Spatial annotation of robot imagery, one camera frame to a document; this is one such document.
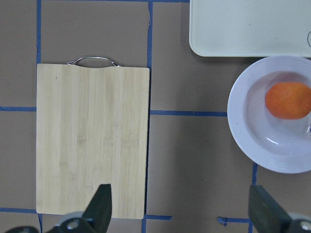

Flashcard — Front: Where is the white round plate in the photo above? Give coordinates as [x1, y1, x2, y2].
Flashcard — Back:
[227, 56, 311, 174]

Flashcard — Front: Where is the wooden cutting board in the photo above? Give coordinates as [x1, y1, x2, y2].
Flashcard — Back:
[36, 63, 150, 219]

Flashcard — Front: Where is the cream bear tray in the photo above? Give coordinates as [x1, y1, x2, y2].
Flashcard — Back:
[189, 0, 311, 58]

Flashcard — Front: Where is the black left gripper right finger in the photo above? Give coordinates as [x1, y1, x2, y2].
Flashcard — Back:
[248, 185, 311, 233]

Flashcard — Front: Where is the orange fruit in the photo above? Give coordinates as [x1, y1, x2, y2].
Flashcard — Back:
[265, 82, 311, 120]

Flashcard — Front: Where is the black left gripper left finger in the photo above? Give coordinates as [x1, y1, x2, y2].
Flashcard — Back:
[49, 184, 112, 233]

